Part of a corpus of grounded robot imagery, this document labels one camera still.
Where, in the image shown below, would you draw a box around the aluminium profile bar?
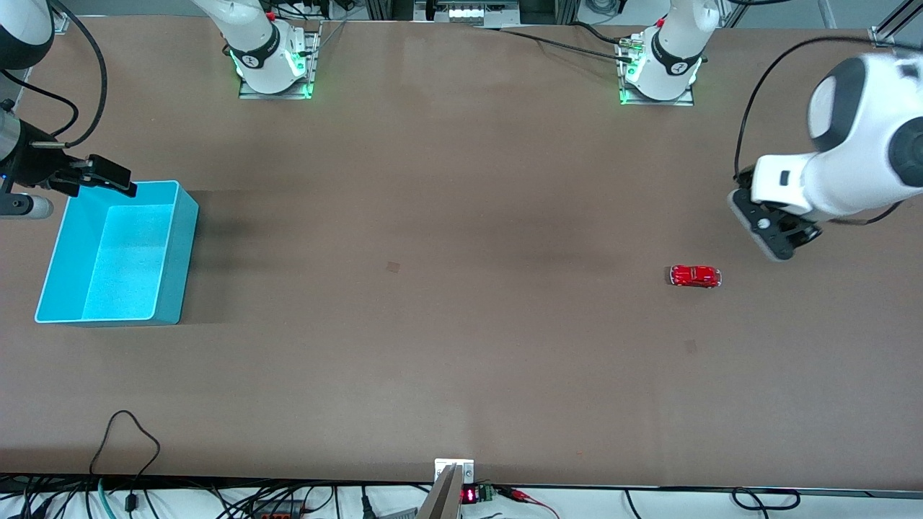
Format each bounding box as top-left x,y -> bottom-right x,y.
417,465 -> 462,519

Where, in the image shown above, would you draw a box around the blue plastic box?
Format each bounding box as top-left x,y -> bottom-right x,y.
35,180 -> 199,327

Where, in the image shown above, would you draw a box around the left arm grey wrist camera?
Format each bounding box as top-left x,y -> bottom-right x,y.
728,187 -> 824,262

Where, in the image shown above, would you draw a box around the white metal bracket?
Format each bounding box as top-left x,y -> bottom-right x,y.
434,458 -> 475,485

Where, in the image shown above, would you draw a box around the short black table cable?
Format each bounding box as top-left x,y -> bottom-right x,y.
570,20 -> 628,48

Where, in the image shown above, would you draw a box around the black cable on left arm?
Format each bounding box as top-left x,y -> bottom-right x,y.
734,35 -> 923,226

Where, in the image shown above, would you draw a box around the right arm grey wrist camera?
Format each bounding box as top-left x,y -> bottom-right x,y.
0,193 -> 53,219

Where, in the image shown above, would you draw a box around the lit control box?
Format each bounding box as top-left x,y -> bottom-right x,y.
415,0 -> 521,24

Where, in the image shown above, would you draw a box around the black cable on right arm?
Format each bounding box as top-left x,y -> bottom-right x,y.
0,0 -> 109,148

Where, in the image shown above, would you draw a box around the thin black looped cable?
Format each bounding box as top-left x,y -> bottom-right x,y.
88,409 -> 161,513

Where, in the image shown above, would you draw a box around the red clip wires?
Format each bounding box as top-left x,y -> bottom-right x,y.
496,487 -> 560,518

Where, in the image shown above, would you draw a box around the black coiled cable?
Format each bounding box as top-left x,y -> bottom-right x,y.
730,488 -> 801,511

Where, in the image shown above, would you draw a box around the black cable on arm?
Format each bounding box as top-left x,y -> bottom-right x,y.
0,0 -> 109,148
734,35 -> 923,226

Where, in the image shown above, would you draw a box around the aluminium frame post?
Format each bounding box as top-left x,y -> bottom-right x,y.
870,0 -> 923,48

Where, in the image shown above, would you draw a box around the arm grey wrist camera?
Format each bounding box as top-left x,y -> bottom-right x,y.
728,187 -> 824,262
0,193 -> 53,219

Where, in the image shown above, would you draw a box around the red beetle toy car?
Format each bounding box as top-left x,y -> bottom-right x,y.
670,265 -> 722,289

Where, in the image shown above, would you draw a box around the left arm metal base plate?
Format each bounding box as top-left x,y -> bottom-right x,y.
617,36 -> 695,107

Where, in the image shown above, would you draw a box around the long black table cable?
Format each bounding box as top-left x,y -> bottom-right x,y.
472,26 -> 635,64

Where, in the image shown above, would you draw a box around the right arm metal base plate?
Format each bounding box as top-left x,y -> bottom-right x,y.
238,22 -> 322,99

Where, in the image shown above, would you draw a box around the black power adapter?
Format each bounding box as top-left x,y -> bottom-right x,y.
249,499 -> 304,517

